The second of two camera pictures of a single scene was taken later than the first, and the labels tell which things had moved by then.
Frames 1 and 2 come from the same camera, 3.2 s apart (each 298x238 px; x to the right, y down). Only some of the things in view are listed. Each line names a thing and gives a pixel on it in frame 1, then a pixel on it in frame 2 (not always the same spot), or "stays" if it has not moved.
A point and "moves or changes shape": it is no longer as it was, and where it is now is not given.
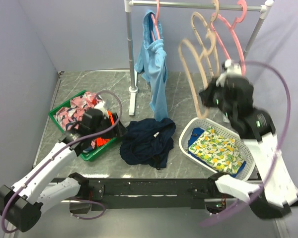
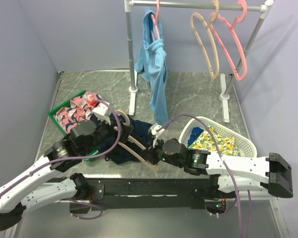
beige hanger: (199, 58) to (147, 163)
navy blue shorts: (147, 142) moves or changes shape
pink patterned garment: (70, 116) stays
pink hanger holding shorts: (154, 21) stays
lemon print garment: (220, 151) stays
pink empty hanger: (238, 20) stays
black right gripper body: (209, 96) to (149, 152)
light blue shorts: (152, 62) stays
